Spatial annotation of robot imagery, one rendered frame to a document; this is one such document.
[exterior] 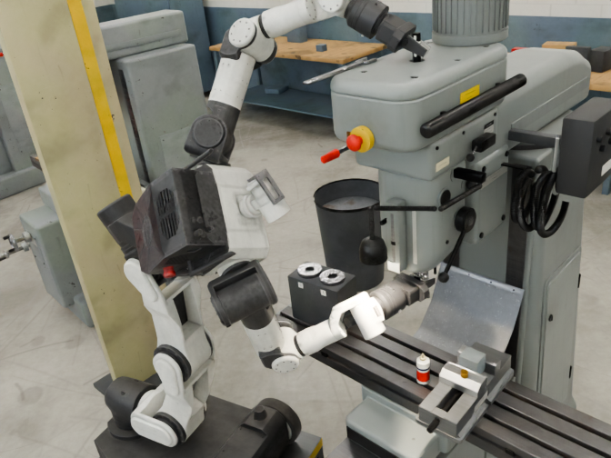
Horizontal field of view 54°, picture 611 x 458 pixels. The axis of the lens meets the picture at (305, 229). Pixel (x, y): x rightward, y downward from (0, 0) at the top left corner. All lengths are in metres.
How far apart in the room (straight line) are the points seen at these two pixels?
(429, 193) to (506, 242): 0.57
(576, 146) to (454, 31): 0.43
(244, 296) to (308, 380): 1.91
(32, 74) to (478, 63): 1.88
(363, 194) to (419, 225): 2.47
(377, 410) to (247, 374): 1.52
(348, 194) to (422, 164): 2.63
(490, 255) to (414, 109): 0.89
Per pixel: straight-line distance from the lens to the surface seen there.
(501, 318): 2.16
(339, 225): 3.70
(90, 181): 2.98
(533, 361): 2.33
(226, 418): 2.42
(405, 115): 1.36
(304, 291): 2.16
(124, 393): 2.39
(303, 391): 3.30
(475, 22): 1.66
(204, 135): 1.56
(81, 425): 3.49
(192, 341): 1.95
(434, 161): 1.47
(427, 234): 1.62
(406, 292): 1.73
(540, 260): 2.09
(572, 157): 1.67
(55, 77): 2.84
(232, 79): 1.63
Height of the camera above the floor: 2.24
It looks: 28 degrees down
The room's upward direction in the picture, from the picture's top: 7 degrees counter-clockwise
